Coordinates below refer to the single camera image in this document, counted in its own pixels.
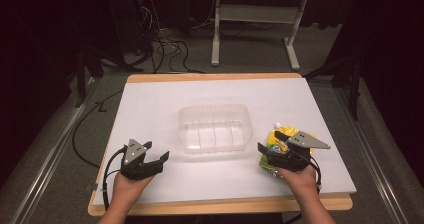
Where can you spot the clear plastic container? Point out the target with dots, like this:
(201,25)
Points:
(215,130)

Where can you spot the black metal stand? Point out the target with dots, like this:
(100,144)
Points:
(81,74)
(353,80)

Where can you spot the yellow spouted drink pouch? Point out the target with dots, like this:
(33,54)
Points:
(274,140)

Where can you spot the white desk frame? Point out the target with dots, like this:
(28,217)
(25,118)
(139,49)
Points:
(256,13)

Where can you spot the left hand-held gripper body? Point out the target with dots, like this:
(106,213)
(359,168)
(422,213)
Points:
(135,165)

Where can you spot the metal floor rail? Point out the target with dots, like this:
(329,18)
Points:
(50,154)
(370,150)

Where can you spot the person's right hand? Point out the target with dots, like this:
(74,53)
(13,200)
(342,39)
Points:
(301,182)

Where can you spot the white table cover board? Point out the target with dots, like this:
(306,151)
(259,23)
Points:
(160,110)

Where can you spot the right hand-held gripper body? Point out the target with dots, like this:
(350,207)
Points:
(293,159)

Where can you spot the person's left hand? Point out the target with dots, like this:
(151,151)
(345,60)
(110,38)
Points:
(128,187)

